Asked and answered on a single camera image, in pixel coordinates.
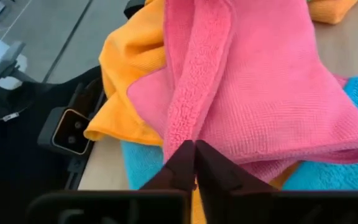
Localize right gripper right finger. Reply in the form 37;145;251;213
196;139;276;224

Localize orange microfiber towel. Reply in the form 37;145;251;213
83;0;300;224
308;0;358;25

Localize black table-level camera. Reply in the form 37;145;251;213
37;106;94;156

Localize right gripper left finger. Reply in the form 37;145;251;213
140;139;197;191

